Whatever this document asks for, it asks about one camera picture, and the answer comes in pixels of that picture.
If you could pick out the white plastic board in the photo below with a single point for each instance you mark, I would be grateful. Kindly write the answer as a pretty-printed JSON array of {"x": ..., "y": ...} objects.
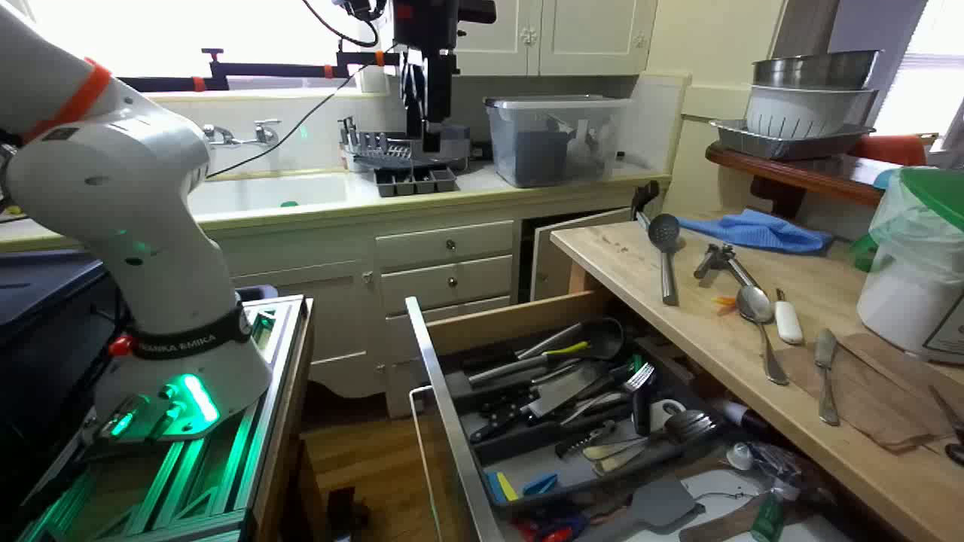
[{"x": 657, "y": 121}]

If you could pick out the dark wooden side table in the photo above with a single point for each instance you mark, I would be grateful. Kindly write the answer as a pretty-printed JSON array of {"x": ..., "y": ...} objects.
[{"x": 795, "y": 175}]

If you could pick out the steel faucet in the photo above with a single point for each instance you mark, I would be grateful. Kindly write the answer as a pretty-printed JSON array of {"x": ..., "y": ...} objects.
[{"x": 262, "y": 131}]

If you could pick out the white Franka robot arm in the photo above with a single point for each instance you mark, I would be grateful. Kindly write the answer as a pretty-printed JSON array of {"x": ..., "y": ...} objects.
[{"x": 109, "y": 182}]

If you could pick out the yellow clip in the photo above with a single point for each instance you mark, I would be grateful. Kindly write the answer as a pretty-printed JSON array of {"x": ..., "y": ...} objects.
[{"x": 509, "y": 487}]

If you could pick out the white bin green rimmed bag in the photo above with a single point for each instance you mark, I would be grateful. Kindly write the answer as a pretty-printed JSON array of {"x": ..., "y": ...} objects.
[{"x": 906, "y": 271}]

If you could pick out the grey spatula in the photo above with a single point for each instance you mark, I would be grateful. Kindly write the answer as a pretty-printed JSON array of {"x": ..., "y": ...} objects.
[{"x": 663, "y": 502}]

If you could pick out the steel bowl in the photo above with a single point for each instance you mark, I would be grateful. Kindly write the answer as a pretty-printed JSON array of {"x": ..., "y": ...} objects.
[{"x": 815, "y": 67}]

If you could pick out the white sink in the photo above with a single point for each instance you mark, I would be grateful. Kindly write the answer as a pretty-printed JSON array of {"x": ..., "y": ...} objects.
[{"x": 259, "y": 194}]

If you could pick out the steel can opener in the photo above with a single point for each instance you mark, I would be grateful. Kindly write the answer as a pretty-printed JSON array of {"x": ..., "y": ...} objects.
[{"x": 716, "y": 261}]

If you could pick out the grey cutlery tray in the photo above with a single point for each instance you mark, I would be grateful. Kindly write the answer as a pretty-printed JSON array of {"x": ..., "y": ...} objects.
[{"x": 562, "y": 462}]

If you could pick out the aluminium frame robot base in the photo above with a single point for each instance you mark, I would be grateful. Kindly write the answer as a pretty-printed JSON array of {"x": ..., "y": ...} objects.
[{"x": 201, "y": 470}]

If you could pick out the cream wall cabinet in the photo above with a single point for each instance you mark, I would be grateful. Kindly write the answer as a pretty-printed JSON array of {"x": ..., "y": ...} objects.
[{"x": 583, "y": 34}]

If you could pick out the black equipment case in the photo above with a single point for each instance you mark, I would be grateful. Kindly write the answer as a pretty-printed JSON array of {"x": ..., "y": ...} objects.
[{"x": 42, "y": 331}]

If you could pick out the clear plastic storage box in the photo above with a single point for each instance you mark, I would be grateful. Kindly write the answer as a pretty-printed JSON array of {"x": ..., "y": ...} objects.
[{"x": 552, "y": 139}]

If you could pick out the orange red container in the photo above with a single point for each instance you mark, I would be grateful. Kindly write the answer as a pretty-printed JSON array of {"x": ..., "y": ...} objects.
[{"x": 893, "y": 148}]

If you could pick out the black dish tray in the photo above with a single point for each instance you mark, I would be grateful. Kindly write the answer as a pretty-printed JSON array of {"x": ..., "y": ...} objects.
[{"x": 403, "y": 175}]

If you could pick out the brown wooden cutting board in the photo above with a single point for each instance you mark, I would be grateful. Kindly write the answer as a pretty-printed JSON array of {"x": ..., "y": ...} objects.
[{"x": 884, "y": 395}]

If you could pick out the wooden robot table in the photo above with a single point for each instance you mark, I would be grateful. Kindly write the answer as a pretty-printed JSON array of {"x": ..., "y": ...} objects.
[{"x": 287, "y": 442}]

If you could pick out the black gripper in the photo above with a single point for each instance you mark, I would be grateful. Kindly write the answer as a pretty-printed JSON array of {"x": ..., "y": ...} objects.
[{"x": 427, "y": 25}]

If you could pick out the wooden drawer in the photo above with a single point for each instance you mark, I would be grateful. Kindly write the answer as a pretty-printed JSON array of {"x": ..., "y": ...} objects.
[{"x": 500, "y": 317}]

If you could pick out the steel baking tray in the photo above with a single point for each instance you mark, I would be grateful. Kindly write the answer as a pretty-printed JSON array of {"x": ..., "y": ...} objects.
[{"x": 784, "y": 147}]

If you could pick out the black window clamp bar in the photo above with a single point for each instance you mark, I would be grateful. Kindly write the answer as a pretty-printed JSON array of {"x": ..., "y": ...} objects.
[{"x": 274, "y": 74}]

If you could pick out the cream cabinet door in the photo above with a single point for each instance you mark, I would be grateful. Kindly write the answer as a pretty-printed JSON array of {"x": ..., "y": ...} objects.
[{"x": 576, "y": 256}]

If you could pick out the blue cloth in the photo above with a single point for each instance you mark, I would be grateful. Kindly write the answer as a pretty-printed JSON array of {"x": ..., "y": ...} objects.
[{"x": 763, "y": 229}]

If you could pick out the blue closed clip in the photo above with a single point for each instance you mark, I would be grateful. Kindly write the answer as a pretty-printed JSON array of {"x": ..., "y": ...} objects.
[{"x": 494, "y": 489}]

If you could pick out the steel butter knife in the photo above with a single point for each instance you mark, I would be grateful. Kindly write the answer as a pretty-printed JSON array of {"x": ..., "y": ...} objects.
[{"x": 826, "y": 371}]

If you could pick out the blue and yellow peeler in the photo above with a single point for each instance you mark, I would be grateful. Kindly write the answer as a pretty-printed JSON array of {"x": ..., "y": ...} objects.
[{"x": 541, "y": 487}]

